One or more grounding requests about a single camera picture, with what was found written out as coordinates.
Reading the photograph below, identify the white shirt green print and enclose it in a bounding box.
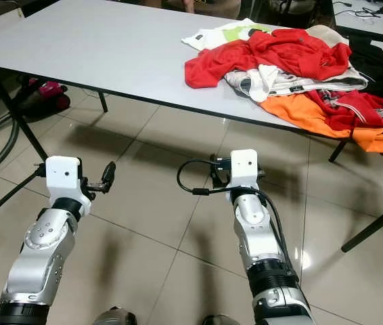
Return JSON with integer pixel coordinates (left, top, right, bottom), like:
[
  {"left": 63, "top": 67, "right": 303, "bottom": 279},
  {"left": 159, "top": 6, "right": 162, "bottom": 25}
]
[{"left": 181, "top": 18, "right": 273, "bottom": 52}]

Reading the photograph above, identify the red garment plaid lining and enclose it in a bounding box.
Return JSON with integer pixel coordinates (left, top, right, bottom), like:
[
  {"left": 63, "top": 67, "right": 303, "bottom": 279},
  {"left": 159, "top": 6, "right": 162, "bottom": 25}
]
[{"left": 307, "top": 88, "right": 383, "bottom": 133}]

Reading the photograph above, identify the orange shirt black trim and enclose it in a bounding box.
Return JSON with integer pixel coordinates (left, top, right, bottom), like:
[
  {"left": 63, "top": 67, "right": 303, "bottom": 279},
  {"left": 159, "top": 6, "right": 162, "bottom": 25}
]
[{"left": 259, "top": 91, "right": 383, "bottom": 156}]

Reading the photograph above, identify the red shirt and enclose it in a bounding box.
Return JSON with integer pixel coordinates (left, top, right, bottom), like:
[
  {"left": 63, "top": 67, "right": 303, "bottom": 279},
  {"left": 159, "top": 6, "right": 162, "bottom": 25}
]
[{"left": 183, "top": 28, "right": 353, "bottom": 90}]

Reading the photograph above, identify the magenta vacuum cleaner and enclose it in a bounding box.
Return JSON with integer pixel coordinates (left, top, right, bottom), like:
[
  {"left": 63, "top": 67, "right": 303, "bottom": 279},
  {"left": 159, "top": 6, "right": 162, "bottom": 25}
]
[{"left": 18, "top": 77, "right": 72, "bottom": 112}]

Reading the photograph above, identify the beige garment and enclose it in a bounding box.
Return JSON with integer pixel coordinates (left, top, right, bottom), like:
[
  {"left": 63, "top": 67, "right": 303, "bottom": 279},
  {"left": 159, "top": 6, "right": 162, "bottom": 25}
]
[{"left": 303, "top": 24, "right": 352, "bottom": 45}]

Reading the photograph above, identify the black desk cable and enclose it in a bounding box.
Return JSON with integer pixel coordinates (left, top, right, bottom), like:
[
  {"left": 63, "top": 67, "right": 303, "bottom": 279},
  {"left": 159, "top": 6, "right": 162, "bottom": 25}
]
[{"left": 334, "top": 2, "right": 383, "bottom": 19}]

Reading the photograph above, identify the grey robot right leg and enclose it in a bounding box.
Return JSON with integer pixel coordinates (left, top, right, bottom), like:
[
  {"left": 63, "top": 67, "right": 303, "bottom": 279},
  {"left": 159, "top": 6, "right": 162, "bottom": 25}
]
[{"left": 202, "top": 315, "right": 243, "bottom": 325}]

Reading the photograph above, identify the white desk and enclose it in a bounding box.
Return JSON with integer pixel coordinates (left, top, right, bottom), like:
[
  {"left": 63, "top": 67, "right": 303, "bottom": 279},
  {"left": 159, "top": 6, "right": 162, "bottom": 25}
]
[{"left": 330, "top": 0, "right": 383, "bottom": 39}]

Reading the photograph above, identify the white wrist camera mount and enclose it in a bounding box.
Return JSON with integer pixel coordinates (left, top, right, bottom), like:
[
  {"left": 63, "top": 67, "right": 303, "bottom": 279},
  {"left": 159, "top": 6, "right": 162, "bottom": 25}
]
[
  {"left": 45, "top": 156, "right": 83, "bottom": 201},
  {"left": 229, "top": 149, "right": 261, "bottom": 190}
]

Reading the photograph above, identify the grey robot leg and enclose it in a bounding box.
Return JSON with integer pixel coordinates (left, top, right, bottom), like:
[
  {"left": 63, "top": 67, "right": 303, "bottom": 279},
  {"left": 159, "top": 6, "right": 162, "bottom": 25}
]
[
  {"left": 202, "top": 315, "right": 243, "bottom": 325},
  {"left": 93, "top": 307, "right": 138, "bottom": 325}
]

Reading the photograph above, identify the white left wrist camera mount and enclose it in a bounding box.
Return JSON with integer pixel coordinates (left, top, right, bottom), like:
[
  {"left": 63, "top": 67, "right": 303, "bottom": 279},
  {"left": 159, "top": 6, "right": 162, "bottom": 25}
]
[{"left": 45, "top": 156, "right": 83, "bottom": 201}]

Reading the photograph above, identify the grey robot left leg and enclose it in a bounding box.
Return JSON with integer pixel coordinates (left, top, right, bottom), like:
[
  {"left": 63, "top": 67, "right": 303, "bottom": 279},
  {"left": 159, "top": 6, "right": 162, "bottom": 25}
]
[{"left": 93, "top": 307, "right": 138, "bottom": 325}]

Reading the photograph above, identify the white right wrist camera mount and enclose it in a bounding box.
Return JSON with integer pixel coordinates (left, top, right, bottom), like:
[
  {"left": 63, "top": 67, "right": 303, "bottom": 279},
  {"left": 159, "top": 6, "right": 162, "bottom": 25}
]
[{"left": 229, "top": 149, "right": 261, "bottom": 190}]

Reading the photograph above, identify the white grey striped garment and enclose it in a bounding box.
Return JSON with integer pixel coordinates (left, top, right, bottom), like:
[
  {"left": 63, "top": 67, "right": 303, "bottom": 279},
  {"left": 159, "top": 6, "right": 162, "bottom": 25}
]
[{"left": 224, "top": 64, "right": 369, "bottom": 104}]

